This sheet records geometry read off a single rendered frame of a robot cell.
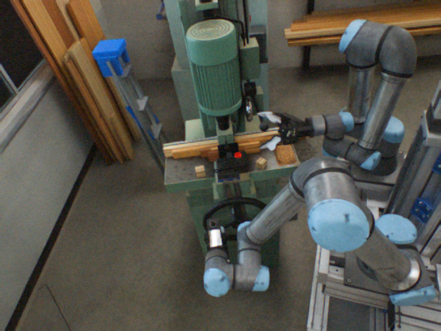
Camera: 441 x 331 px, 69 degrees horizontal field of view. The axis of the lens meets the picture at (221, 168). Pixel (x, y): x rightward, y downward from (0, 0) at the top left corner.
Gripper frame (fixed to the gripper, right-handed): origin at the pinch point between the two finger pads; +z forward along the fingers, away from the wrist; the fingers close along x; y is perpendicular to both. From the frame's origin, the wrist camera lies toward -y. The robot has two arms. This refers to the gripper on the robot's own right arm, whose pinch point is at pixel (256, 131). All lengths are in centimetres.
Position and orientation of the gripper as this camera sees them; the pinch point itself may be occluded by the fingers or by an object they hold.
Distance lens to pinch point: 125.8
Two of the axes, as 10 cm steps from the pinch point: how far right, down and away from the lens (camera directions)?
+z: -9.9, 1.3, 0.2
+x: 1.1, 8.0, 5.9
